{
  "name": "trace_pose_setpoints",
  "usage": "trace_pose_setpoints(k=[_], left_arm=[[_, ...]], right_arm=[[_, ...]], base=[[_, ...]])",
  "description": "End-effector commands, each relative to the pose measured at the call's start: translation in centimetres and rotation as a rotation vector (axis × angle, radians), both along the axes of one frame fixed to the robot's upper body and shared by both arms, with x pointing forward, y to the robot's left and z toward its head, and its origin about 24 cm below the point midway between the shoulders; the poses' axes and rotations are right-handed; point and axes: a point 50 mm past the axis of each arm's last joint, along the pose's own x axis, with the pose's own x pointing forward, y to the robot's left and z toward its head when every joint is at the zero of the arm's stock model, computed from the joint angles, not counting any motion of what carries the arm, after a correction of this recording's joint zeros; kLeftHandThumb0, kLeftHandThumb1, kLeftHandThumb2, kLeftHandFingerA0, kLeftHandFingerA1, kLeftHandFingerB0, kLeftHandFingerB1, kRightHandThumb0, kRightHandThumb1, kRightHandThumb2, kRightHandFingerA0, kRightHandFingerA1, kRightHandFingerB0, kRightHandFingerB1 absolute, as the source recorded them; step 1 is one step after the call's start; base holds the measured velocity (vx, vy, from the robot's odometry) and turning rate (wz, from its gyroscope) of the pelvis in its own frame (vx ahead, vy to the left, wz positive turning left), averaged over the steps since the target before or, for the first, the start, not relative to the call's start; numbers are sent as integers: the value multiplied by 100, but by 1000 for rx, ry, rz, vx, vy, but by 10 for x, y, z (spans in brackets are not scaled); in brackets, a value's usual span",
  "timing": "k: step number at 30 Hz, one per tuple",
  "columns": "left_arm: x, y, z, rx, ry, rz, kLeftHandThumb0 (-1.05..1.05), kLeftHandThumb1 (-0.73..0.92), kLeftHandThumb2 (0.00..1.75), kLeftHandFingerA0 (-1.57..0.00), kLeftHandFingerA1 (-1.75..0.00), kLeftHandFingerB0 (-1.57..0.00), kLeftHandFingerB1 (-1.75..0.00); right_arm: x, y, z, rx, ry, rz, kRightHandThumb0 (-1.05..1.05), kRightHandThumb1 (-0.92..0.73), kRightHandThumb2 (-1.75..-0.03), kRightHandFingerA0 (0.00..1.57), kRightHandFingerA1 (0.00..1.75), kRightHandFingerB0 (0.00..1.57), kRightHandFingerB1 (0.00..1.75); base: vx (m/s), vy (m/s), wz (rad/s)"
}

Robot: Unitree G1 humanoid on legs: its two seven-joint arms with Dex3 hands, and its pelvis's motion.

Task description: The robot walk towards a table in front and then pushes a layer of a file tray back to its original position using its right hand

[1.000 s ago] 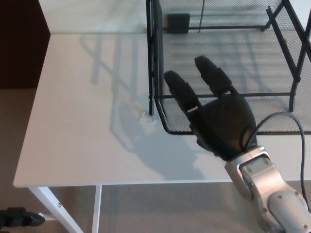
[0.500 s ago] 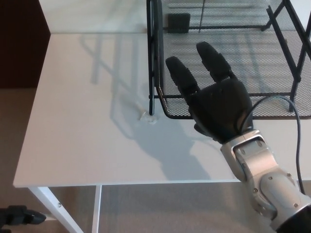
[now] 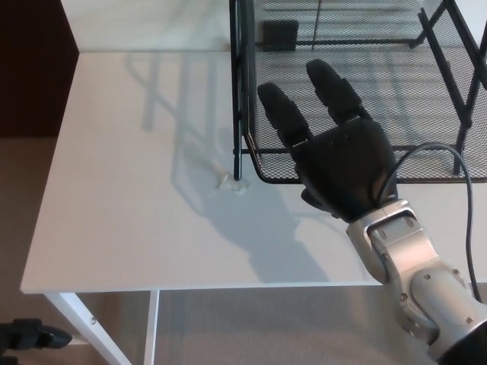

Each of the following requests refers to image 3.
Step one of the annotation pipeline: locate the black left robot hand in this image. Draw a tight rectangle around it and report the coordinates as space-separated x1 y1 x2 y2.
0 318 73 357

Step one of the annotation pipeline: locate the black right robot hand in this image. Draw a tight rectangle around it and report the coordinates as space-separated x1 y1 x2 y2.
257 59 399 224

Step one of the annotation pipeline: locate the black mesh tray layer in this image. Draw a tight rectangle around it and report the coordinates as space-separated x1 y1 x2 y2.
243 0 487 185

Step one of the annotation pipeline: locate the clear tape residue blob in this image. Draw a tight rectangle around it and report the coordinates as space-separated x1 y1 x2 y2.
216 172 253 195

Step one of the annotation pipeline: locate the black rectangular block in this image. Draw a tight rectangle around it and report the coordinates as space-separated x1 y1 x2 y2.
262 19 299 52

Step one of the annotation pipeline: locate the dark brown cabinet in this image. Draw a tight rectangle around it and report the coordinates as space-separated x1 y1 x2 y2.
0 0 81 139

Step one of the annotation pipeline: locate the black wire file tray frame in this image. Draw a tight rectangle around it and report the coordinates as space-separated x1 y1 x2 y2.
228 0 487 182

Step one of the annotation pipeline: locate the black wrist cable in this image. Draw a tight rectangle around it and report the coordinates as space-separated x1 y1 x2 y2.
378 141 484 303

